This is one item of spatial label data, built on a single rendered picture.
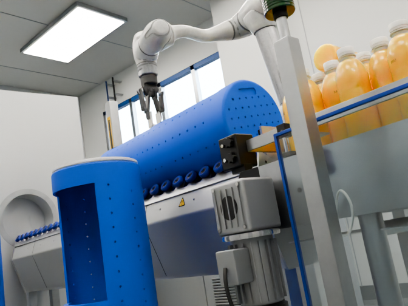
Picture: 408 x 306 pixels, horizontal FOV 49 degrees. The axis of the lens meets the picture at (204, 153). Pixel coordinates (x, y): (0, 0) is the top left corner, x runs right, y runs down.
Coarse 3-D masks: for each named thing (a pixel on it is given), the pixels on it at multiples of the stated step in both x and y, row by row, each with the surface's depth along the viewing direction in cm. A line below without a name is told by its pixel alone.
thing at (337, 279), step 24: (288, 48) 88; (288, 72) 88; (288, 96) 88; (312, 120) 86; (312, 144) 84; (312, 168) 84; (312, 192) 84; (312, 216) 84; (336, 216) 83; (336, 240) 81; (336, 264) 80; (336, 288) 80
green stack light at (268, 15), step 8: (264, 0) 92; (272, 0) 90; (280, 0) 90; (288, 0) 90; (264, 8) 92; (272, 8) 90; (280, 8) 91; (288, 8) 91; (272, 16) 93; (288, 16) 94
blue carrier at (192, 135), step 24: (216, 96) 144; (240, 96) 144; (264, 96) 152; (168, 120) 165; (192, 120) 149; (216, 120) 139; (240, 120) 141; (264, 120) 149; (120, 144) 194; (144, 144) 171; (168, 144) 158; (192, 144) 149; (216, 144) 142; (144, 168) 171; (168, 168) 162; (192, 168) 155
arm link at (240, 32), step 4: (236, 16) 222; (228, 20) 224; (232, 20) 224; (236, 20) 222; (236, 24) 222; (240, 24) 220; (236, 28) 223; (240, 28) 222; (244, 28) 220; (236, 32) 223; (240, 32) 223; (244, 32) 223; (248, 32) 223; (236, 36) 225; (240, 36) 226; (244, 36) 228; (232, 40) 228
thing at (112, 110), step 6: (108, 102) 282; (114, 102) 284; (108, 108) 282; (114, 108) 282; (108, 114) 282; (114, 114) 281; (108, 120) 281; (114, 120) 280; (108, 126) 281; (114, 126) 279; (108, 132) 282; (114, 132) 278; (120, 132) 281; (114, 138) 277; (120, 138) 279; (114, 144) 276
